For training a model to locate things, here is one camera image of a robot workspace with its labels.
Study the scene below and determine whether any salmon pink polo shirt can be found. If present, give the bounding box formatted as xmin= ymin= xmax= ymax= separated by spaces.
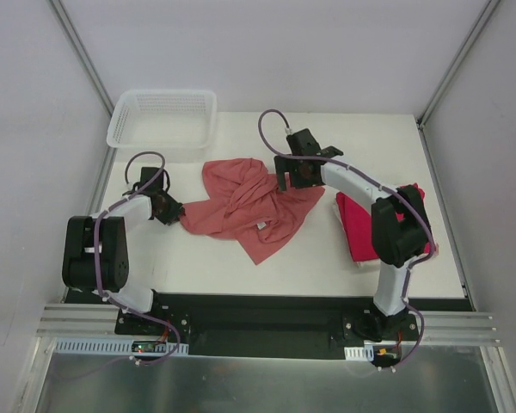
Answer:
xmin=181 ymin=158 xmax=324 ymax=265

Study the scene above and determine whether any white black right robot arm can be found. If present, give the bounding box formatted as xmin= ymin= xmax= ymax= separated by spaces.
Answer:
xmin=274 ymin=151 xmax=435 ymax=340

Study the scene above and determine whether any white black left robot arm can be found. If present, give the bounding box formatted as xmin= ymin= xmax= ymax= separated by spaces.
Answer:
xmin=62 ymin=190 xmax=184 ymax=335

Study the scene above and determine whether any folded magenta t shirt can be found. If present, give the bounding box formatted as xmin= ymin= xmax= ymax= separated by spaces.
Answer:
xmin=335 ymin=183 xmax=432 ymax=268

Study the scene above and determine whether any white perforated plastic basket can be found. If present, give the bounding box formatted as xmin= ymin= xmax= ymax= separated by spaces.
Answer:
xmin=106 ymin=89 xmax=218 ymax=151

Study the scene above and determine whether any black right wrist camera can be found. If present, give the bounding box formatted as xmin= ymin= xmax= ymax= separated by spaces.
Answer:
xmin=286 ymin=128 xmax=321 ymax=157

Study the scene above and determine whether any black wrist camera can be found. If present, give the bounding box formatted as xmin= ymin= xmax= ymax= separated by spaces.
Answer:
xmin=138 ymin=167 xmax=170 ymax=193
xmin=286 ymin=128 xmax=321 ymax=157

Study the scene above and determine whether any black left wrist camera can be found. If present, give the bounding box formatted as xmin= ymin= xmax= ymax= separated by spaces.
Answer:
xmin=138 ymin=167 xmax=170 ymax=193

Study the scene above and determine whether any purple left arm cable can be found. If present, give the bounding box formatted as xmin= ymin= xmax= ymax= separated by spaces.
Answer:
xmin=93 ymin=151 xmax=182 ymax=367

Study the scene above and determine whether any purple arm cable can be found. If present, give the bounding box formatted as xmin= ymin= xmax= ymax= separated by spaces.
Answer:
xmin=257 ymin=109 xmax=439 ymax=373
xmin=93 ymin=151 xmax=182 ymax=367

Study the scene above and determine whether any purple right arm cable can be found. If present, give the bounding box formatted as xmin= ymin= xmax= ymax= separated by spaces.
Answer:
xmin=257 ymin=109 xmax=439 ymax=373

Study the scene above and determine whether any right aluminium corner post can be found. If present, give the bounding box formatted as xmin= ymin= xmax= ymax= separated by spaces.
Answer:
xmin=416 ymin=0 xmax=502 ymax=130

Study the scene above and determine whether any aluminium corner post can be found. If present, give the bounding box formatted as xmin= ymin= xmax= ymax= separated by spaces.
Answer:
xmin=416 ymin=0 xmax=502 ymax=130
xmin=46 ymin=0 xmax=114 ymax=117

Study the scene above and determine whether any aluminium front frame rail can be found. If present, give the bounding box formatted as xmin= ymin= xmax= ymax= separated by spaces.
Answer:
xmin=36 ymin=304 xmax=502 ymax=347

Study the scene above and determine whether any left white slotted cable duct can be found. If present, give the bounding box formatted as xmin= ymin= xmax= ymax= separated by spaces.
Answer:
xmin=55 ymin=338 xmax=189 ymax=357

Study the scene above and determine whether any white slotted cable duct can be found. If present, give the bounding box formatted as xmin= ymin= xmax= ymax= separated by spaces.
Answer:
xmin=344 ymin=344 xmax=374 ymax=362
xmin=55 ymin=338 xmax=189 ymax=357

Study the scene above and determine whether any right white slotted cable duct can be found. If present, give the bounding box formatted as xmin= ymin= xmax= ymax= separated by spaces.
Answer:
xmin=344 ymin=344 xmax=374 ymax=362

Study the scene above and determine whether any left aluminium corner post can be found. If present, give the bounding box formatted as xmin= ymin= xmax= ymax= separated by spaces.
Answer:
xmin=46 ymin=0 xmax=114 ymax=117

